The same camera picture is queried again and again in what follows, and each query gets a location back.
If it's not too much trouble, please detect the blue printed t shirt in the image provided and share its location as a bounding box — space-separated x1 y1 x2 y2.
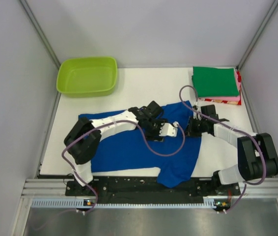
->
78 101 202 189

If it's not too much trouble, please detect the aluminium frame rail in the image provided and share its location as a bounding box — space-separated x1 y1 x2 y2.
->
22 178 278 198

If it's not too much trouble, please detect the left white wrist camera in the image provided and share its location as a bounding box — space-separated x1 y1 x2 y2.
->
159 121 179 137

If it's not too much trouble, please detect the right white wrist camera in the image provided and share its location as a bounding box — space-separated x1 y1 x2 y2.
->
193 103 200 112

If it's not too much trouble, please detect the left aluminium corner post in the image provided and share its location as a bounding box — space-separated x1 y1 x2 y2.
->
18 0 61 69

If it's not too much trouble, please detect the lime green plastic tub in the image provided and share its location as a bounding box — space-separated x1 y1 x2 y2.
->
56 57 118 98

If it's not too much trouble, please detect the right aluminium corner post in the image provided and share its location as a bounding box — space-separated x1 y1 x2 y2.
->
236 0 278 70

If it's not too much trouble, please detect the aluminium corner post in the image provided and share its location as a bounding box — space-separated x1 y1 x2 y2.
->
236 0 278 70
18 0 61 69

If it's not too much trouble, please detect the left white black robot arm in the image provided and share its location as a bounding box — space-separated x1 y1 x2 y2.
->
64 101 171 195

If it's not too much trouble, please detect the folded red patterned t shirt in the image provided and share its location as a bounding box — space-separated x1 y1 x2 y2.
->
200 70 243 106

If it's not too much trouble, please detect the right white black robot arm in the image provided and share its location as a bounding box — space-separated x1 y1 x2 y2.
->
185 105 278 195

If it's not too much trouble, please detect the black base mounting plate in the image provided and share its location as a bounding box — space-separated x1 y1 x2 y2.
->
65 177 240 205

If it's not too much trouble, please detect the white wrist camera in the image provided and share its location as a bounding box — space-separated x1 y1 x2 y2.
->
193 103 200 112
159 121 179 137

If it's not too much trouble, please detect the folded green t shirt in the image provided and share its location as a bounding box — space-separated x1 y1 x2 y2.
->
192 66 239 97

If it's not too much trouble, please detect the grey slotted cable duct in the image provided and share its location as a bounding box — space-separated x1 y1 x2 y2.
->
31 198 229 209

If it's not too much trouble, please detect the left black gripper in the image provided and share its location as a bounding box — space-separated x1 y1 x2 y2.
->
143 118 167 141

